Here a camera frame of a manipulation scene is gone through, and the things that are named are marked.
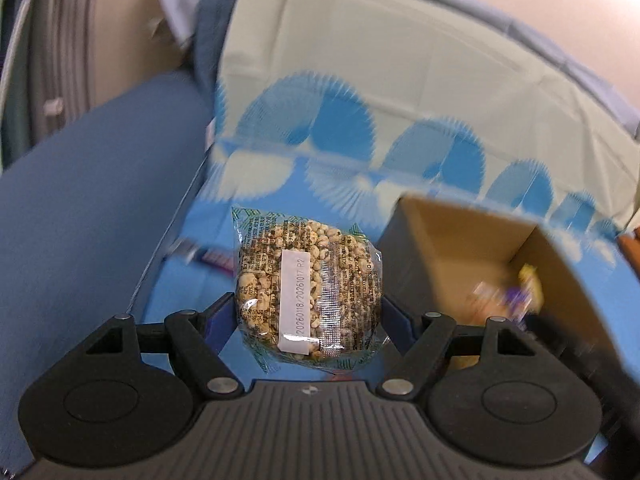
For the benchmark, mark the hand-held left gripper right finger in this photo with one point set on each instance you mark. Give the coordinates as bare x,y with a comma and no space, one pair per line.
395,320

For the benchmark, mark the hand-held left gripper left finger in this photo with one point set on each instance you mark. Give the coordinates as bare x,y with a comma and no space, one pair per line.
222,320

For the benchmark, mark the round puffed grain cake packet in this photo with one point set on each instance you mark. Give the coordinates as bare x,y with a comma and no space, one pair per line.
310,285

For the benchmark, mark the brown cardboard box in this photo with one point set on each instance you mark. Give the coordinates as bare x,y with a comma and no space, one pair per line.
465,240

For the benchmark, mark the purple candy packet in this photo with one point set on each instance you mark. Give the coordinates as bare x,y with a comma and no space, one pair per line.
510,300

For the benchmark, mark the small purple snack bar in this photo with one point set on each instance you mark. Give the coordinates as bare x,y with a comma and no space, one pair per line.
215,259

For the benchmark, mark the blue cushion with zipper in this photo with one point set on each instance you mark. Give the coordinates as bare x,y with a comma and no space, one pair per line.
75,210

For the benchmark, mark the blue fan printed cloth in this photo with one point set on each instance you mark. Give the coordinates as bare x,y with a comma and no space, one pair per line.
375,60

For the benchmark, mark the dark blue cloth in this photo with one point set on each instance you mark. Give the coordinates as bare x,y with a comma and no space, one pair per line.
210,45

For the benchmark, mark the white cloth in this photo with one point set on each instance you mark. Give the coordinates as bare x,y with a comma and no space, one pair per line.
175,0

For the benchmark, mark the grey striped fabric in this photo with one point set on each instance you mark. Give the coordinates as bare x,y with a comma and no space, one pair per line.
65,35

